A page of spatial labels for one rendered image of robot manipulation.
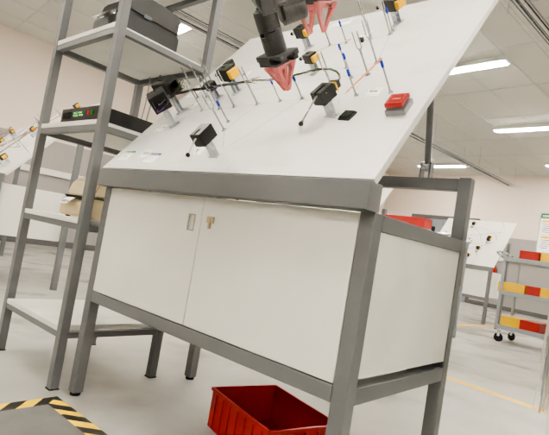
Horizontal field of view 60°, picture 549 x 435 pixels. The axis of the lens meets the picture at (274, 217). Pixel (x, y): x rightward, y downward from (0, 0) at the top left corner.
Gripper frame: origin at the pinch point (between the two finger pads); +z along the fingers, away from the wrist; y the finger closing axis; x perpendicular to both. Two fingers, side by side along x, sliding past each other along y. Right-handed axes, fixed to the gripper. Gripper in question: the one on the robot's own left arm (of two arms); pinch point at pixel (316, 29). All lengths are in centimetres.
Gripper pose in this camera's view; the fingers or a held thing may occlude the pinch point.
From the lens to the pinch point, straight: 136.1
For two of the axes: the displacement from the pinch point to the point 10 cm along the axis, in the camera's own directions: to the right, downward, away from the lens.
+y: -6.3, -2.2, 7.5
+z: 0.8, 9.4, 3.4
